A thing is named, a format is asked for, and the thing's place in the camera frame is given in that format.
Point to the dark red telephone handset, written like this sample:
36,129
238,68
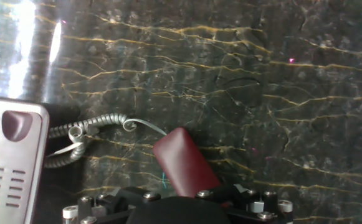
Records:
183,161

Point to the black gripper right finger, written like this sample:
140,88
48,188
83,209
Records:
261,208

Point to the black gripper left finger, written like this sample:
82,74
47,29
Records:
106,205

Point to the black marble pattern mat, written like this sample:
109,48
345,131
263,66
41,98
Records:
261,109

